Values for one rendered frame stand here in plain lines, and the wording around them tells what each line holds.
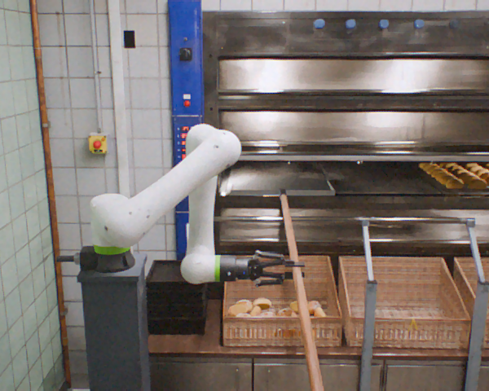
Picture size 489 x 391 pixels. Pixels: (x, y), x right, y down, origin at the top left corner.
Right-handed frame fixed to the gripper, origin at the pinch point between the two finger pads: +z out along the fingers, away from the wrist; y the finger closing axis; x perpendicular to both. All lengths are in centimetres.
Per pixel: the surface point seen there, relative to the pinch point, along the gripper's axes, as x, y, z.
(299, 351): -47, 60, 6
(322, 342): -52, 57, 17
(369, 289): -41, 25, 35
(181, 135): -97, -32, -53
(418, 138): -99, -31, 67
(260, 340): -51, 56, -12
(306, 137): -99, -32, 11
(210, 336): -60, 60, -36
